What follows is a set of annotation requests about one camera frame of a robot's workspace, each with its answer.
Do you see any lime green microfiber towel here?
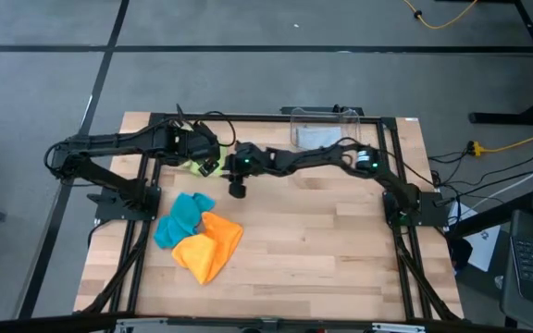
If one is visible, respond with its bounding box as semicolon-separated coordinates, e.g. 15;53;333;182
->
183;146;231;179

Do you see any grey microfiber towel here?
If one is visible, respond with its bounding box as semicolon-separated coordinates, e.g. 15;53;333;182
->
295;127;341;150

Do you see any teal microfiber towel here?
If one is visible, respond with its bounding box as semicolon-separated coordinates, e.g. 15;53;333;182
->
153;191;217;251

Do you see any orange microfiber towel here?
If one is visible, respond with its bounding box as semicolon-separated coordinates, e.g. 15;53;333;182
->
171;211;245;286

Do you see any clear plastic bin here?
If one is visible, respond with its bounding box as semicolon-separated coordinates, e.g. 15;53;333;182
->
289;106;363;154

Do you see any black rig beam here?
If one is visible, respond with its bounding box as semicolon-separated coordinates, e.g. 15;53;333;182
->
0;312;494;333

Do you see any dark blue pouch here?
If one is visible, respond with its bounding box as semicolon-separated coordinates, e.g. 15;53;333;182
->
449;238;475;275

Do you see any white paper sheet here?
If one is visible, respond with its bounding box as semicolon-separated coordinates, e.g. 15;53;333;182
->
446;201;502;273

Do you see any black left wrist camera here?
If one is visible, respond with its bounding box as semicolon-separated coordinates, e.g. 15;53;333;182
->
196;157;219;179

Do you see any black aluminium table frame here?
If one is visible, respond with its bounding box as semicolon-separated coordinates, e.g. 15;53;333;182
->
81;111;465;325

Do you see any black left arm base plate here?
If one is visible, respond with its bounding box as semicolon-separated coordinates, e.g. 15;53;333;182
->
86;182;162;222

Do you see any silver metal bracket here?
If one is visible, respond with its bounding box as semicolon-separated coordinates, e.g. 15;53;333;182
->
370;321;428;333
115;317;169;333

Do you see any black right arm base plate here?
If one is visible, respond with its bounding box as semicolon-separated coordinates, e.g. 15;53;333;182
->
381;189;451;228

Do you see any yellow extension cord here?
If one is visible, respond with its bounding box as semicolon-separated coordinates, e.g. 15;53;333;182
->
402;0;479;31

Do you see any yellow power plug cord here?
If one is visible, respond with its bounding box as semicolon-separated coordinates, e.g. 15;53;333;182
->
466;134;533;158

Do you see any black desk frame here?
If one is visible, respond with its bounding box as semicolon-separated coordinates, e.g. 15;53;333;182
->
468;0;533;127

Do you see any black cable bundle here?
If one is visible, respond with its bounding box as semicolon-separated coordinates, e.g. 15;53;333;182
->
428;152;533;204

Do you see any white cable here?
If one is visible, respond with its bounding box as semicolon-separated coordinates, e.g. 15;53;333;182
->
469;153;533;210

